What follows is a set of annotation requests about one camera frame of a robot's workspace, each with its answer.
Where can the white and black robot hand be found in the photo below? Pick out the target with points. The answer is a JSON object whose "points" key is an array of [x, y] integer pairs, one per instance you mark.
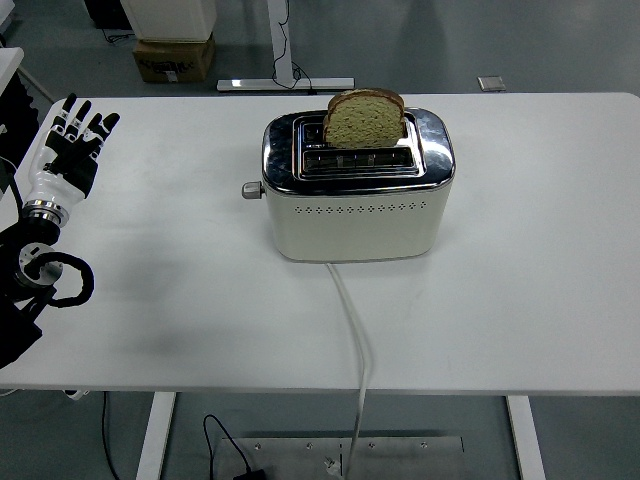
{"points": [[55, 187]]}

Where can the grey toaster lever knob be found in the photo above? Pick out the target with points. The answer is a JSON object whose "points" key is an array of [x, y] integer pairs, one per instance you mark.
{"points": [[251, 190]]}

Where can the white toaster with chrome lid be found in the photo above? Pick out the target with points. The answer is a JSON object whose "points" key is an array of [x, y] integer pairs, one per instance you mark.
{"points": [[350, 230]]}

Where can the black ridged foam panel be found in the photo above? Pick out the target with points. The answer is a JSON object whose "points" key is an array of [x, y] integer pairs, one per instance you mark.
{"points": [[15, 110]]}

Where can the white side table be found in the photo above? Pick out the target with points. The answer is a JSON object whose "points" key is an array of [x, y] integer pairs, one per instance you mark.
{"points": [[9, 65]]}

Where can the brown cardboard box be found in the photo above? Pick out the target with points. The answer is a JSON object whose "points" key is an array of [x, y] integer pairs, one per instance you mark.
{"points": [[172, 62]]}

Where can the black box on floor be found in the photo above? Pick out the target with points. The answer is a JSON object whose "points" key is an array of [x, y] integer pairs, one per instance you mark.
{"points": [[102, 12]]}

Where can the large white box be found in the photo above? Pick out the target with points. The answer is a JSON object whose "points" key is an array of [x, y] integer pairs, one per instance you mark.
{"points": [[170, 17]]}

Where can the white T-shaped stand leg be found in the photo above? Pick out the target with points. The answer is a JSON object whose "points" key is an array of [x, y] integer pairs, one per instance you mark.
{"points": [[280, 45]]}

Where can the white table leg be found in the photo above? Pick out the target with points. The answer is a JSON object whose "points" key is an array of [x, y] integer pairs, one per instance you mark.
{"points": [[155, 435], [525, 435]]}

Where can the brown bread slice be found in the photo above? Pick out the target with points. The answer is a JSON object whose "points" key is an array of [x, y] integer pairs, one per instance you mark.
{"points": [[362, 125]]}

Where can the grey metal plate with screws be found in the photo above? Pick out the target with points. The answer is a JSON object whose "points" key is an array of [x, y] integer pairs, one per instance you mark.
{"points": [[400, 457]]}

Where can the grey floor outlet plate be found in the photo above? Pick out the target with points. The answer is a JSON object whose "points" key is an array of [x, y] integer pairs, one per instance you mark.
{"points": [[491, 83]]}

